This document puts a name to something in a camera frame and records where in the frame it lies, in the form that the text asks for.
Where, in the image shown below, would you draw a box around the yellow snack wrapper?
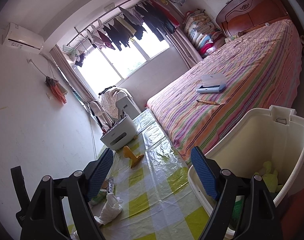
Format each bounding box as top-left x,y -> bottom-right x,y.
123,146 -> 144,168

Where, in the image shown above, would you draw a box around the white appliance with cloth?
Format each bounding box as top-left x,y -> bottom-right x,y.
98,86 -> 141,120

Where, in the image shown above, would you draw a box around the pink left curtain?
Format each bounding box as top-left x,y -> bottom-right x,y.
50,45 -> 97,103

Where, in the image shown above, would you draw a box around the red wooden headboard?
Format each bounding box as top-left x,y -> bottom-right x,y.
216,0 -> 293,37

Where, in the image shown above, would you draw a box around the white tissue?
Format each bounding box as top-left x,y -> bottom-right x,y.
94,193 -> 123,225

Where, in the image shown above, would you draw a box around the striped bed sheet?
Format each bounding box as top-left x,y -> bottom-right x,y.
147,19 -> 302,163

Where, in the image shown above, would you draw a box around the hanging dark clothes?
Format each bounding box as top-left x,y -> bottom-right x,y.
62,0 -> 180,67

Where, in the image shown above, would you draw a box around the silver pill blister pack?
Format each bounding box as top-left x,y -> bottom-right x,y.
107,177 -> 114,193

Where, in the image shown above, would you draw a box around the yellow pencil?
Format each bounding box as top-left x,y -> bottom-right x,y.
196,99 -> 220,106

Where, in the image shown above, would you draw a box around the pink right curtain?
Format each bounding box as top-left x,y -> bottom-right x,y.
167,28 -> 202,69

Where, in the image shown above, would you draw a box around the yellow checkered tablecloth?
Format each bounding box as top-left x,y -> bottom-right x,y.
100,110 -> 209,239

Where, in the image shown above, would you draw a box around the white tissue organizer box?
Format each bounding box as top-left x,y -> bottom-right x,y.
100,114 -> 137,151

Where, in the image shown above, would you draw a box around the white air conditioner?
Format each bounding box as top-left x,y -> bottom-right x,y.
2,22 -> 44,54

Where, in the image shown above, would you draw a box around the stack of folded quilts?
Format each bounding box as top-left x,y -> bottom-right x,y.
183,9 -> 226,59

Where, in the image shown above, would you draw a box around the pink curtain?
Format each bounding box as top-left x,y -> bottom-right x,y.
167,28 -> 202,69
50,45 -> 97,103

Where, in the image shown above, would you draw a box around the blue white pencil case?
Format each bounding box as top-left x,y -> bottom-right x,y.
196,73 -> 227,94

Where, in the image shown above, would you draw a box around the small wrapped green bag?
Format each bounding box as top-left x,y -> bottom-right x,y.
90,189 -> 108,205

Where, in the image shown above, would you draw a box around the orange cloth on wall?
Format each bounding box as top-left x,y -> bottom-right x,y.
45,76 -> 67,104

